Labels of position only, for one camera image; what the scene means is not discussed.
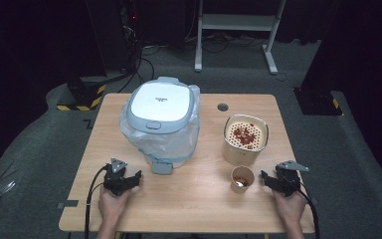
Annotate black stand base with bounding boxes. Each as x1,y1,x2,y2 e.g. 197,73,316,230
292,87,343,117

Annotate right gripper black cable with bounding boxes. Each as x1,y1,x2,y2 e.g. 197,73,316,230
297,181,321,239

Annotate white metal stand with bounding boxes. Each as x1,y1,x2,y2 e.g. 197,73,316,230
194,0,287,76

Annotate black base with yellow stripes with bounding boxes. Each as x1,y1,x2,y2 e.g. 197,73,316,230
56,77,108,113

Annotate clear plastic trash bag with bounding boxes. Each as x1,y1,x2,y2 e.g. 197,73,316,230
119,84,202,166

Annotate grey tape strip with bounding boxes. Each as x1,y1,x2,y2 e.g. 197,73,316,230
56,199,80,210

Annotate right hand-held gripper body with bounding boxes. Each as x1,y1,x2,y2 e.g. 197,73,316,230
272,160,310,197

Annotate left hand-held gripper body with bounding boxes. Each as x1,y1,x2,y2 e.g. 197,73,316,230
102,157,134,197

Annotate person's right hand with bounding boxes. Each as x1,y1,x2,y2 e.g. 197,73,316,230
273,189,308,231

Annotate red tea dregs on strainer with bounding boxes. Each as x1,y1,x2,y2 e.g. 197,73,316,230
232,125,257,147

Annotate dark equipment rack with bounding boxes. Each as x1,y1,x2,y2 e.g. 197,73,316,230
84,0,141,73

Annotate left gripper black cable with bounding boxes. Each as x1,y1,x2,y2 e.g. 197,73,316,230
84,165,109,239

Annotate paper cup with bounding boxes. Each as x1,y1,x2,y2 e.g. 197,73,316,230
230,164,256,195

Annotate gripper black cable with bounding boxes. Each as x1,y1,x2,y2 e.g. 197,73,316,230
297,181,321,239
84,165,109,239

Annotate person's left hand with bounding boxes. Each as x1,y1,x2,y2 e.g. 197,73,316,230
97,184,132,227

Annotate cream container with strainer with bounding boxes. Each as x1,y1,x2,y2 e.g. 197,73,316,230
221,114,270,167

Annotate black floor cables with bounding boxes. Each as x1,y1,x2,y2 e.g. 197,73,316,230
116,24,162,95

